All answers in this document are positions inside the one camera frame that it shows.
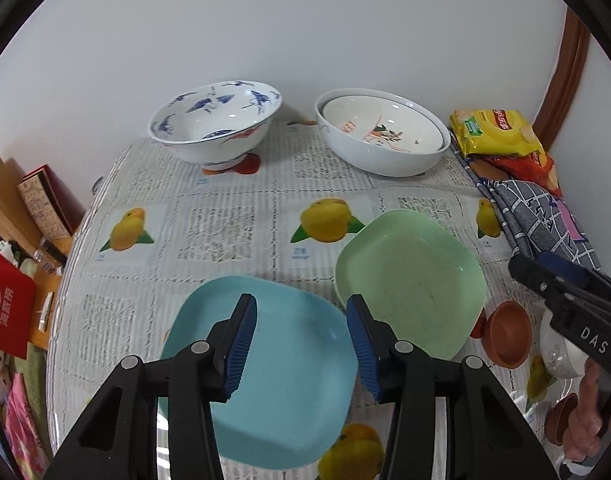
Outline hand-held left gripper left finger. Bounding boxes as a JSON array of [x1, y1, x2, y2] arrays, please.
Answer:
[[46, 293, 259, 480]]

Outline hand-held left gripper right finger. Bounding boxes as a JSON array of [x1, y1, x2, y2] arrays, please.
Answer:
[[345, 294, 559, 480]]

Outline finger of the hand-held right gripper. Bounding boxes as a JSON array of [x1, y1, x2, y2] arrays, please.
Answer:
[[508, 253, 594, 312], [537, 250, 611, 307]]

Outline small white patterned bowl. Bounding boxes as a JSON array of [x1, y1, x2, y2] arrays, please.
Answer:
[[539, 307, 589, 380]]

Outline light blue square plate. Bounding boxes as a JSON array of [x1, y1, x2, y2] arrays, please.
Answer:
[[158, 275, 360, 471]]

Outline small brown bowl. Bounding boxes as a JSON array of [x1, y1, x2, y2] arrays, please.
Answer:
[[544, 392, 581, 446], [487, 300, 533, 369]]

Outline light green square plate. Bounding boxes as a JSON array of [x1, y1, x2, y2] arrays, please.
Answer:
[[334, 209, 487, 361]]

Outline person's right hand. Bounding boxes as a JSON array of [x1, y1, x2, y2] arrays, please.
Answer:
[[562, 359, 611, 463]]

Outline pink paper piece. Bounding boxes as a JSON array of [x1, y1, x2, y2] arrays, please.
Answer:
[[555, 199, 584, 242]]

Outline grey checkered cloth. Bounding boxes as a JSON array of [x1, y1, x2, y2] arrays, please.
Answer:
[[448, 132, 603, 272]]

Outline red chip packet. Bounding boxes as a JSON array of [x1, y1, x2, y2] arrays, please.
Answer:
[[478, 150, 564, 199]]

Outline fruit print lace tablecloth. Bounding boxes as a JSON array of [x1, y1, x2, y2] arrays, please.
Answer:
[[46, 120, 599, 480]]

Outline yellow chip packet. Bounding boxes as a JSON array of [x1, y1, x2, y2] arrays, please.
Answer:
[[449, 108, 547, 157]]

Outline large white bowl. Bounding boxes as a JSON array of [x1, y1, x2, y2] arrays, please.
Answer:
[[314, 88, 451, 178]]

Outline wooden side table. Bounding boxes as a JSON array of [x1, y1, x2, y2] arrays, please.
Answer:
[[28, 230, 77, 357]]

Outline white tube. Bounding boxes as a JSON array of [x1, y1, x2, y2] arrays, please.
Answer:
[[36, 292, 54, 334]]

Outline small clear bottle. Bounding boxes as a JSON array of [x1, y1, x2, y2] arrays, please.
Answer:
[[33, 255, 64, 277]]

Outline black cylindrical item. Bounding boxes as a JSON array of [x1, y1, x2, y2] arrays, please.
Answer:
[[39, 237, 69, 266]]

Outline white bowl with orange print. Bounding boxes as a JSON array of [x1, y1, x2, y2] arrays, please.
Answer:
[[321, 95, 445, 155]]

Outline pink floral cloth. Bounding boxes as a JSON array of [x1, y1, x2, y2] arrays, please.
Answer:
[[4, 370, 52, 477]]

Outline blue crane pattern bowl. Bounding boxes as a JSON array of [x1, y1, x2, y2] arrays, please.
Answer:
[[148, 79, 283, 171]]

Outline red paper bag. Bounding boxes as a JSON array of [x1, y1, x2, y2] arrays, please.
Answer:
[[0, 239, 38, 360]]

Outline patterned notebook with red cover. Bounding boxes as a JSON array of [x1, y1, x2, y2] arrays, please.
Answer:
[[18, 164, 87, 239]]

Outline brown cardboard sheet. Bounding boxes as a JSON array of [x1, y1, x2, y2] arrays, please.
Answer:
[[0, 154, 42, 257]]

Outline brown wooden door frame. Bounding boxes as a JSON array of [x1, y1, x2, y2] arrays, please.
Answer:
[[532, 5, 591, 152]]

